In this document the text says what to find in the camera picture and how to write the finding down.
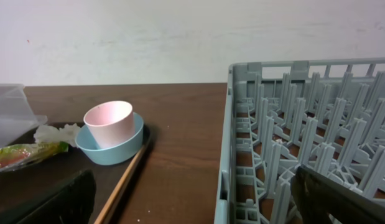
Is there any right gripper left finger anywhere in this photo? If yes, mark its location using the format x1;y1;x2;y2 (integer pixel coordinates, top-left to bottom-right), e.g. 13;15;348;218
0;170;96;224

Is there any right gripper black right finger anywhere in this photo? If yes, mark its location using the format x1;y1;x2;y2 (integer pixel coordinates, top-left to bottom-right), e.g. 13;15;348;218
290;166;385;224

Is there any white tissue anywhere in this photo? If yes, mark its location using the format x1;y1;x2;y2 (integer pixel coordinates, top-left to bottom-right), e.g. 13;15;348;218
34;123;81;147

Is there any pink cup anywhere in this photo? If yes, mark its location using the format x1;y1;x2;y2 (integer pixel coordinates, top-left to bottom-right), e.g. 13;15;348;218
83;101;135;149

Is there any grey dishwasher rack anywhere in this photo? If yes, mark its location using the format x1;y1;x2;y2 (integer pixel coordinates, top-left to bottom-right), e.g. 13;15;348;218
215;58;385;223

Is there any light blue bowl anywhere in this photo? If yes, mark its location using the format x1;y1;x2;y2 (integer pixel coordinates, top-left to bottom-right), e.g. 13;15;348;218
75;112;144;166

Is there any wooden chopstick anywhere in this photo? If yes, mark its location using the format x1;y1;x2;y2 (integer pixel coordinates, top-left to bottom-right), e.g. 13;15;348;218
94;145;147;224

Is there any green snack wrapper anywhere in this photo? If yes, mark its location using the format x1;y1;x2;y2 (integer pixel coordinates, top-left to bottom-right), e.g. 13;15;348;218
0;141;69;172

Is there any clear plastic bin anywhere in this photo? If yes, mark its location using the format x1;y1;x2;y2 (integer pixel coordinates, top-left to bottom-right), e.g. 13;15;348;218
0;84;47;148

